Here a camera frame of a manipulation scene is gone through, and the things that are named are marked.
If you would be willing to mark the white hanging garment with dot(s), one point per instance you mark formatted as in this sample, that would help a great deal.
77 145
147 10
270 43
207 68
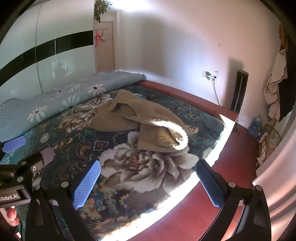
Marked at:
275 88

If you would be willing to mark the black hanging garment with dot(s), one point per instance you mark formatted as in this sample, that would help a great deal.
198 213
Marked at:
288 97

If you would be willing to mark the beige room door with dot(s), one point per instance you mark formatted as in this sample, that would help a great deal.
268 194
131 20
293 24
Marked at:
106 58

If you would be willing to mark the pink hanging cloth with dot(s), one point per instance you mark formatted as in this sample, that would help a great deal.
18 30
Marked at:
97 38

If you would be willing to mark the red wooden bed frame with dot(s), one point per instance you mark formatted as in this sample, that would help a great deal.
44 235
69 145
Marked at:
185 97

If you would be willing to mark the metal clothes rack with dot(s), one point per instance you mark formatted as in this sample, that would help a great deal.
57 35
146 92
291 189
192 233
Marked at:
271 136

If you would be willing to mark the white glossy panel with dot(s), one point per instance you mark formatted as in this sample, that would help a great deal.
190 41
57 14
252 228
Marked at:
277 185

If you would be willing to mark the grey hanging cloth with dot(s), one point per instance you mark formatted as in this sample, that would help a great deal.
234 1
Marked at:
104 36

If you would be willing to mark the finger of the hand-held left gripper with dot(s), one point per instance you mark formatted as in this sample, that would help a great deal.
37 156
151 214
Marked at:
14 142
47 155

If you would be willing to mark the green hanging plant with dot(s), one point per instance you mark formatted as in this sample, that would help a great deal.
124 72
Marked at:
100 8

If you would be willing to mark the white wall socket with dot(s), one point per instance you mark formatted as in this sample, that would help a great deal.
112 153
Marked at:
204 74

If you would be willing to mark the light blue daisy quilt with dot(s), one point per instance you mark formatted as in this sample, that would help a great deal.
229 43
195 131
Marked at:
69 92

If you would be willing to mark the blue detergent bottle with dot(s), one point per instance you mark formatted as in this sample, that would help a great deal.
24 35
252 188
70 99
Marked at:
255 127

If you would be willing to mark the dark teal floral blanket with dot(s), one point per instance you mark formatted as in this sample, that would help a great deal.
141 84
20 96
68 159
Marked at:
143 166

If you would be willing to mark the white wardrobe with black stripe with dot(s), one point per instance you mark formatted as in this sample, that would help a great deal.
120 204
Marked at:
57 58

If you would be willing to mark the green plug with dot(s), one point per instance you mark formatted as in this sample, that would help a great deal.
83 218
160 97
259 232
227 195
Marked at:
208 74

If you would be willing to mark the beige knitted sweater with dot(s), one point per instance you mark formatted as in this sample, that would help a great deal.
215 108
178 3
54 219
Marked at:
120 115

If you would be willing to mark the person's left hand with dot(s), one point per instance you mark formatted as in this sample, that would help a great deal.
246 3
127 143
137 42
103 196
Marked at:
12 214

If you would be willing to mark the orange hanging garment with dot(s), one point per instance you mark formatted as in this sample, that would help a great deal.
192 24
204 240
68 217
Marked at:
282 37

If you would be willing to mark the black tower appliance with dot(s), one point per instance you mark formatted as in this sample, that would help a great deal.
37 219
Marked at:
238 92

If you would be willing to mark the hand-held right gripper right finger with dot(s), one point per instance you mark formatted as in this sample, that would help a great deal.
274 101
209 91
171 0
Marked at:
210 185

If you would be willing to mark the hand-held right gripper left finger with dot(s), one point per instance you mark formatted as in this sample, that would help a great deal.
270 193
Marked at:
86 183

